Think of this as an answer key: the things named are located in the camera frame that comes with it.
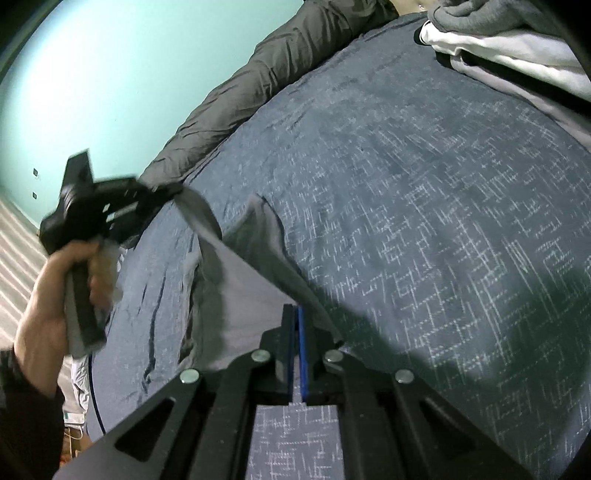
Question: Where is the grey garment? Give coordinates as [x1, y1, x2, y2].
[174, 189, 342, 372]

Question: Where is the dark sleeve forearm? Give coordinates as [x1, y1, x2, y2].
[1, 350, 64, 479]

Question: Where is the stack of folded clothes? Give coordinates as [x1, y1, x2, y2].
[417, 1, 590, 149]

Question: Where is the person's left hand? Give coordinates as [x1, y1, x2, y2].
[13, 241, 118, 399]

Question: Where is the beige striped curtain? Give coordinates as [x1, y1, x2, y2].
[0, 192, 46, 349]

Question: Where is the light lavender sheet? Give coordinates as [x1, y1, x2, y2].
[60, 356, 91, 422]

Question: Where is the blue patterned bed sheet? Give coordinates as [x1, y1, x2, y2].
[85, 13, 591, 480]

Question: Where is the rolled dark grey duvet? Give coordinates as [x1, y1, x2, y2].
[139, 0, 399, 187]

